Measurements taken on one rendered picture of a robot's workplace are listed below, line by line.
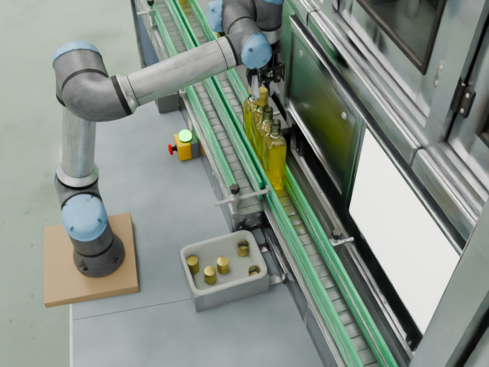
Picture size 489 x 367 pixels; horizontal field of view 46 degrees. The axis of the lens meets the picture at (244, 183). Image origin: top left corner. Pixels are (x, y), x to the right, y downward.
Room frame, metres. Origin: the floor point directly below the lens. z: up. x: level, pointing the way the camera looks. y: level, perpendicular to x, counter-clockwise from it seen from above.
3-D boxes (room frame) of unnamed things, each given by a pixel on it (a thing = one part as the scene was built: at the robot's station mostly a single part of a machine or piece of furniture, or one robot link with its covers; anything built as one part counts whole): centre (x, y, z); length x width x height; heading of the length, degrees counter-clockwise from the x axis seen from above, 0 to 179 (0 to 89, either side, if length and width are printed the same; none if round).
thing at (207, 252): (0.97, 0.06, 0.80); 0.22 x 0.17 x 0.09; 109
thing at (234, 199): (1.11, 0.01, 0.95); 0.17 x 0.03 x 0.12; 109
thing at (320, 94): (1.06, -0.29, 1.15); 0.90 x 0.03 x 0.34; 19
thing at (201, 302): (0.98, 0.04, 0.79); 0.27 x 0.17 x 0.08; 109
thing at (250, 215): (1.11, -0.01, 0.85); 0.09 x 0.04 x 0.07; 109
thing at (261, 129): (1.28, -0.07, 0.99); 0.06 x 0.06 x 0.21; 20
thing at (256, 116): (1.33, -0.05, 0.99); 0.06 x 0.06 x 0.21; 19
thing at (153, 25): (2.09, 0.40, 0.94); 0.07 x 0.04 x 0.13; 109
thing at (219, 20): (1.26, 0.03, 1.45); 0.11 x 0.11 x 0.08; 22
